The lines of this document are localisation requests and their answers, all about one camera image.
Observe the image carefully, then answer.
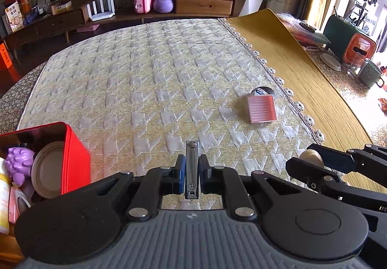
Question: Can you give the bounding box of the cream small knob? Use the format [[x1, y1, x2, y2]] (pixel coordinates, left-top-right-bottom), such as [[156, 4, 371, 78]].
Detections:
[[298, 149, 324, 167]]

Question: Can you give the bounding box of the silver nail clipper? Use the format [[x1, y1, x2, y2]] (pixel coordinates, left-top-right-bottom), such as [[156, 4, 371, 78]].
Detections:
[[185, 140, 200, 200]]

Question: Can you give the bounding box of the pink ribbed card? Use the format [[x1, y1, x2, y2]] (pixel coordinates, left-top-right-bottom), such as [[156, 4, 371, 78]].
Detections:
[[247, 95, 277, 123]]

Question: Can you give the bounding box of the black clear round case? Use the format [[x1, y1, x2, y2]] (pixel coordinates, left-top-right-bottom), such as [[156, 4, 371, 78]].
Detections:
[[250, 86, 275, 97]]

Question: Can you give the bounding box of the gold jar lid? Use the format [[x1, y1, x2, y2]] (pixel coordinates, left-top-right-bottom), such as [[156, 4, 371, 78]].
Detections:
[[31, 141, 64, 199]]

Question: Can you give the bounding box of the red metal tin box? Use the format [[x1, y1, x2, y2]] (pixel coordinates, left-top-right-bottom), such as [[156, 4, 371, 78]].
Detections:
[[1, 122, 91, 199]]

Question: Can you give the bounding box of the purple spiky toy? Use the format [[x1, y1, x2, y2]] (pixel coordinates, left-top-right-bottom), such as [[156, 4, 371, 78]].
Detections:
[[5, 146, 35, 187]]

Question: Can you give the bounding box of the white yellow bottle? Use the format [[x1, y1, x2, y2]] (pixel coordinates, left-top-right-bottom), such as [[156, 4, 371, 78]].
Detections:
[[0, 158, 10, 235]]

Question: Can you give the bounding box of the yellow woven placemat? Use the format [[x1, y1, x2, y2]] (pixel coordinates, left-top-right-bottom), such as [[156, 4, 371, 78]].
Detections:
[[225, 8, 387, 194]]

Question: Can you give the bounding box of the cream quilted table mat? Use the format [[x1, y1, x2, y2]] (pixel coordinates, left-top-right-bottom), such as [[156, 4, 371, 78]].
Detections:
[[16, 18, 326, 211]]

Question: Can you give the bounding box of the green mug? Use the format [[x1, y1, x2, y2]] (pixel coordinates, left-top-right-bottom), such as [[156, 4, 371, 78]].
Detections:
[[359, 59, 384, 88]]

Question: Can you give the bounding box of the white round coaster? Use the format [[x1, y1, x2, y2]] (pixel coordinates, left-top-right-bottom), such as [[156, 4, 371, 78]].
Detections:
[[320, 53, 341, 72]]

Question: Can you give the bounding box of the clear glass cup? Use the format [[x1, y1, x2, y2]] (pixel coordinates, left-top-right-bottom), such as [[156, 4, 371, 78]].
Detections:
[[347, 52, 365, 78]]

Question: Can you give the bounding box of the green orange storage box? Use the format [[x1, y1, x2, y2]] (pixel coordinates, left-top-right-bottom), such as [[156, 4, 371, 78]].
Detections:
[[323, 15, 376, 64]]

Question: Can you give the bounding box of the purple kettlebell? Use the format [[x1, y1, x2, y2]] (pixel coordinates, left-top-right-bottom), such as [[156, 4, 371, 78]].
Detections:
[[154, 0, 174, 13]]

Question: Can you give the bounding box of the white router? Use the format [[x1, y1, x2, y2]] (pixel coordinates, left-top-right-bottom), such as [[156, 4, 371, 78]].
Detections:
[[86, 0, 115, 22]]

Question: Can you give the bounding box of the pink toy case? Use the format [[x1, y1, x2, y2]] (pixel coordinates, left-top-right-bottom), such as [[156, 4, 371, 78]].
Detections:
[[134, 0, 152, 14]]

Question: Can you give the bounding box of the wooden tv console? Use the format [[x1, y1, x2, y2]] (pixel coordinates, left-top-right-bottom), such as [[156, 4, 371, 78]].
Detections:
[[4, 0, 236, 50]]

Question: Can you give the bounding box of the orange gift bag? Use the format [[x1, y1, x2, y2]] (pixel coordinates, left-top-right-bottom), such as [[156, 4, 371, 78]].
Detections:
[[0, 43, 13, 70]]

